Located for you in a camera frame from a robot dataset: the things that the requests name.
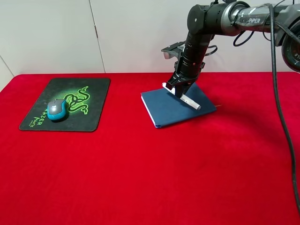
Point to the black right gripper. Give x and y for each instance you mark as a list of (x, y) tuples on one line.
[(185, 74)]

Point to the white marker pen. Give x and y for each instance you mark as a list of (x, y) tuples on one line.
[(183, 98)]

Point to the grey and blue mouse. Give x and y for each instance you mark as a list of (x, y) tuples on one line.
[(56, 109)]

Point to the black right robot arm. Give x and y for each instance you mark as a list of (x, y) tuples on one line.
[(230, 18)]

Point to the blue notebook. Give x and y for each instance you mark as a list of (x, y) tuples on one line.
[(165, 109)]

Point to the black green mouse pad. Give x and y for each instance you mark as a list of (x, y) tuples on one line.
[(85, 98)]

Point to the red velvet table cloth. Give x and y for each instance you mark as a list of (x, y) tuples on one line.
[(231, 167)]

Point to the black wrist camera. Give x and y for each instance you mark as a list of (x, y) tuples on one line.
[(174, 50)]

